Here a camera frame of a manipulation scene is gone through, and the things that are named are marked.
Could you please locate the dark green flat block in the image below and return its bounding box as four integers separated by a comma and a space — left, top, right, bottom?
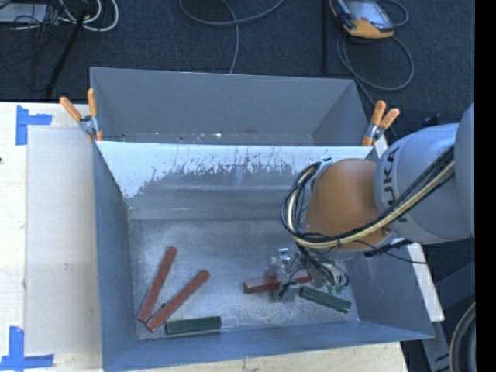
164, 315, 223, 336
298, 285, 353, 315

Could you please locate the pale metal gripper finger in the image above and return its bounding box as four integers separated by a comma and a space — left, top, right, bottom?
270, 281, 301, 304
265, 247, 292, 282

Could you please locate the red-brown flat block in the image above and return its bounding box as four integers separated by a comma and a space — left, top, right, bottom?
146, 269, 211, 333
243, 270, 312, 295
136, 246, 178, 324

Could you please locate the grey metal bin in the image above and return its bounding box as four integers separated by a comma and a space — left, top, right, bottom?
89, 67, 436, 372

